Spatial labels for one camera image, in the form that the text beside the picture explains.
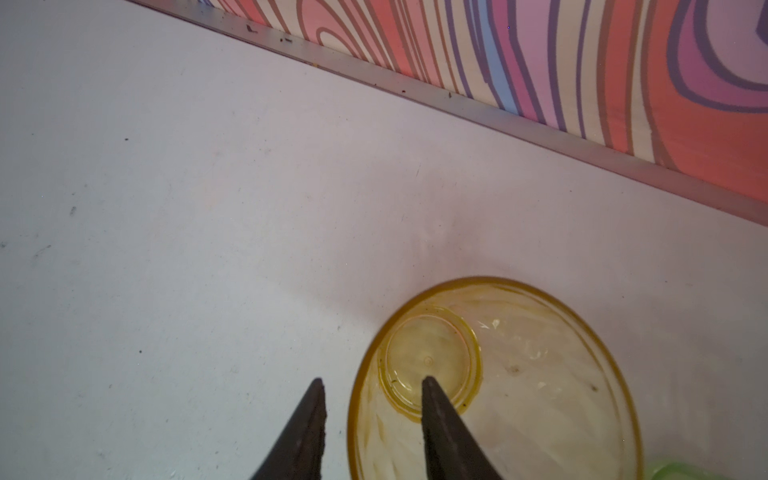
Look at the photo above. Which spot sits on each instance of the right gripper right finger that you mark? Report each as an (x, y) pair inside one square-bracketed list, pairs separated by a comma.
[(450, 450)]

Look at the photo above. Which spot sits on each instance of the amber glass tumbler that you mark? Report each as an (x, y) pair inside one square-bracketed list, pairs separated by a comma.
[(537, 389)]

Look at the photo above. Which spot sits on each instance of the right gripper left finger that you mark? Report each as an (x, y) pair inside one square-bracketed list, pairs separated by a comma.
[(298, 451)]

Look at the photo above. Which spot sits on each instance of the green glass tumbler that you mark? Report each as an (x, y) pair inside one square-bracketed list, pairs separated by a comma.
[(677, 470)]

